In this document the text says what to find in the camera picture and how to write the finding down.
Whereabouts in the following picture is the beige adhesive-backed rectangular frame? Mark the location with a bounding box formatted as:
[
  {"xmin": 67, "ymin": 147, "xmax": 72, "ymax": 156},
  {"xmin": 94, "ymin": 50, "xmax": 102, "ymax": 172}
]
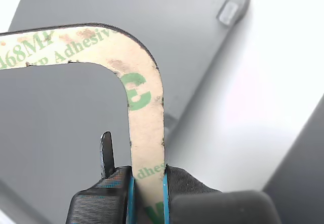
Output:
[{"xmin": 0, "ymin": 22, "xmax": 167, "ymax": 224}]

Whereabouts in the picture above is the dark grey block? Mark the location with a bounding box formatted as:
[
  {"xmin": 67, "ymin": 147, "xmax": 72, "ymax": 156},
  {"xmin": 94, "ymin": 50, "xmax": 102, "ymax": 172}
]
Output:
[{"xmin": 262, "ymin": 102, "xmax": 324, "ymax": 224}]

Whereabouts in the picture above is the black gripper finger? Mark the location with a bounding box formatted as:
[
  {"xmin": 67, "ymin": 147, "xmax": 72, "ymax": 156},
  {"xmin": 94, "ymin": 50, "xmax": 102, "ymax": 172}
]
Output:
[
  {"xmin": 162, "ymin": 165, "xmax": 280, "ymax": 224},
  {"xmin": 65, "ymin": 131, "xmax": 137, "ymax": 224}
]

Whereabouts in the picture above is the grey 3D-printed frame holder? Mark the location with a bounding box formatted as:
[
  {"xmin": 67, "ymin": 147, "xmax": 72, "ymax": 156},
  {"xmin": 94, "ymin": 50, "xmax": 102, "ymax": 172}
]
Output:
[{"xmin": 0, "ymin": 0, "xmax": 252, "ymax": 224}]

